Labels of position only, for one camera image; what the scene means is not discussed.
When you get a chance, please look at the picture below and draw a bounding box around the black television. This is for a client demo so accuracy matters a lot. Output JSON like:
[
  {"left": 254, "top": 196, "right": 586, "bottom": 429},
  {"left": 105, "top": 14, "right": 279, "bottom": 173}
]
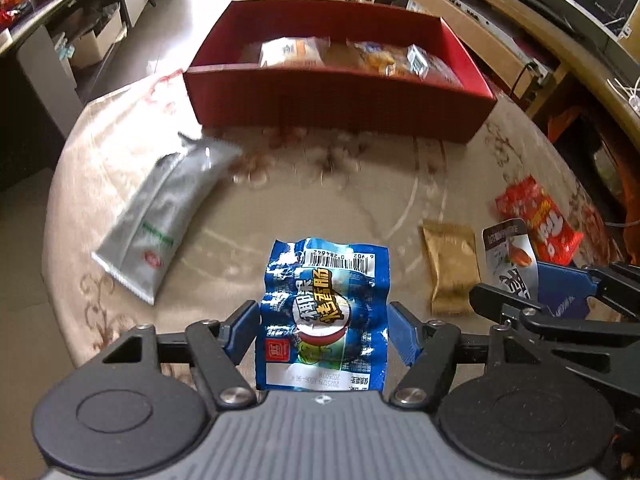
[{"left": 500, "top": 0, "right": 640, "bottom": 48}]

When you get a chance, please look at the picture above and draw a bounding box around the white wafer snack packet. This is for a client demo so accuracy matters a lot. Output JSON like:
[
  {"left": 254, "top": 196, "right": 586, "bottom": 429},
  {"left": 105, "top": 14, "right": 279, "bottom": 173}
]
[{"left": 259, "top": 36, "right": 333, "bottom": 67}]

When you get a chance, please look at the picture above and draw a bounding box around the silver snack packet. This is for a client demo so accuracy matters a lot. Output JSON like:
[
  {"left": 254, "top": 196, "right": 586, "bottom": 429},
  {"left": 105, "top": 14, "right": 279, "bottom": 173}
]
[{"left": 91, "top": 132, "right": 244, "bottom": 306}]

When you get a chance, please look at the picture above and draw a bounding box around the blue snack packet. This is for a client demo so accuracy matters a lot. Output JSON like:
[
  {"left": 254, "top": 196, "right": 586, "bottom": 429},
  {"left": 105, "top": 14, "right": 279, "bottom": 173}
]
[{"left": 255, "top": 237, "right": 391, "bottom": 393}]

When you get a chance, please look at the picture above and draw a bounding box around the gold snack packet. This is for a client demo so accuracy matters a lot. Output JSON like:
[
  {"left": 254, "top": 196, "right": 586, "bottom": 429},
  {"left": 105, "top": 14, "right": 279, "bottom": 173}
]
[{"left": 419, "top": 220, "right": 482, "bottom": 317}]

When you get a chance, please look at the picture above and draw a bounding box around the wooden tv cabinet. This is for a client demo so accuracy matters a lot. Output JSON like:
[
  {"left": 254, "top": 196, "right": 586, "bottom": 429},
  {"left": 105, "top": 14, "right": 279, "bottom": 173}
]
[{"left": 415, "top": 0, "right": 640, "bottom": 126}]

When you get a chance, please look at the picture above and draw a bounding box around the white cable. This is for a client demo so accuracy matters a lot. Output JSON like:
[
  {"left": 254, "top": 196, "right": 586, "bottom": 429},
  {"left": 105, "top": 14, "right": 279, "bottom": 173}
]
[{"left": 606, "top": 76, "right": 640, "bottom": 112}]

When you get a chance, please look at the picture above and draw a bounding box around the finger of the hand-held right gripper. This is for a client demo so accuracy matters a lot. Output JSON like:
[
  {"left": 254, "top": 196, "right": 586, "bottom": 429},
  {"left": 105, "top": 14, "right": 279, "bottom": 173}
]
[
  {"left": 537, "top": 261, "right": 640, "bottom": 319},
  {"left": 469, "top": 282, "right": 640, "bottom": 376}
]

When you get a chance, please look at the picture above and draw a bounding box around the grey cabinet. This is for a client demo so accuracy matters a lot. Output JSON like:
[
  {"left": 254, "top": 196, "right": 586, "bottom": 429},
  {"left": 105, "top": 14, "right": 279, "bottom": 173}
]
[{"left": 0, "top": 0, "right": 156, "bottom": 136}]

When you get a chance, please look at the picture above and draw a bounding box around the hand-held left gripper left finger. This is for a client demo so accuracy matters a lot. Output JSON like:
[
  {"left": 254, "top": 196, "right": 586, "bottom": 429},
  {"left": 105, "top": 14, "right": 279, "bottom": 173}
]
[{"left": 102, "top": 300, "right": 261, "bottom": 409}]

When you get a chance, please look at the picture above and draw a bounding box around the clear bag of yellow snacks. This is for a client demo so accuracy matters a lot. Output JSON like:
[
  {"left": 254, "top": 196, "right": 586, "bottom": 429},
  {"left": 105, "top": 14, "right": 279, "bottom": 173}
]
[{"left": 350, "top": 40, "right": 463, "bottom": 86}]

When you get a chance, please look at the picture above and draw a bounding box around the red cardboard box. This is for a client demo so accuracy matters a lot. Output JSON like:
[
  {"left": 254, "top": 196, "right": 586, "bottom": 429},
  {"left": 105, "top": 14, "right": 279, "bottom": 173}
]
[{"left": 182, "top": 0, "right": 497, "bottom": 145}]

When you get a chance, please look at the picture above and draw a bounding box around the small white snack packet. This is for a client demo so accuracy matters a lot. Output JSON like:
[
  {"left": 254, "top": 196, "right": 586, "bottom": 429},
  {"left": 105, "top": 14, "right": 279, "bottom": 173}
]
[{"left": 481, "top": 217, "right": 541, "bottom": 303}]

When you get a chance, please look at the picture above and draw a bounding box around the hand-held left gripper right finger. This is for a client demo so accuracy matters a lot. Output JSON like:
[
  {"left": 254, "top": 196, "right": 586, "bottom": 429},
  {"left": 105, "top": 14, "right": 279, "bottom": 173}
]
[{"left": 387, "top": 301, "right": 551, "bottom": 409}]

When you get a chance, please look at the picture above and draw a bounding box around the red orange snack packet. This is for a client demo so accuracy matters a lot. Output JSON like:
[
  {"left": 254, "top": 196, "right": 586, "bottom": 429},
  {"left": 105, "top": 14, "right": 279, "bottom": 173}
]
[{"left": 495, "top": 176, "right": 585, "bottom": 267}]

